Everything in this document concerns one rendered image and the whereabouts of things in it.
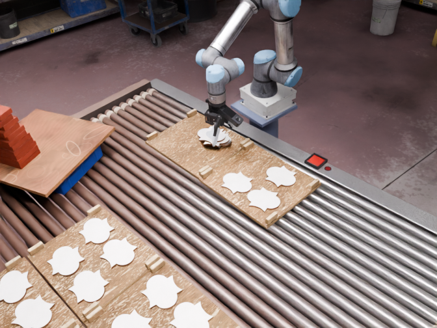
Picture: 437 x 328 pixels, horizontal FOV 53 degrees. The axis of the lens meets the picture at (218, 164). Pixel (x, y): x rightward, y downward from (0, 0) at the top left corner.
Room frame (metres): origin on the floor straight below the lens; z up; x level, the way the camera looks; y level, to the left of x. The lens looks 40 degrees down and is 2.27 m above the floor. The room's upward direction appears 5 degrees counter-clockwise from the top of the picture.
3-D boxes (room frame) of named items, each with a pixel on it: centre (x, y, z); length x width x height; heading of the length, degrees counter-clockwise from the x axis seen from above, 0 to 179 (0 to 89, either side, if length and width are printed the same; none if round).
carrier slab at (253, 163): (1.42, -0.17, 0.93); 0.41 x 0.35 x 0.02; 39
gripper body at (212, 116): (1.63, -0.01, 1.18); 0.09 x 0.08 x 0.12; 52
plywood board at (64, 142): (1.68, 0.82, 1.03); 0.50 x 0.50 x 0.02; 62
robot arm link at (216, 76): (1.63, -0.02, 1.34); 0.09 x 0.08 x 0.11; 135
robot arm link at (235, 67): (1.71, -0.08, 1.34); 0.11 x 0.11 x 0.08; 45
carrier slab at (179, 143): (1.74, 0.09, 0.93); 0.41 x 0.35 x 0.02; 41
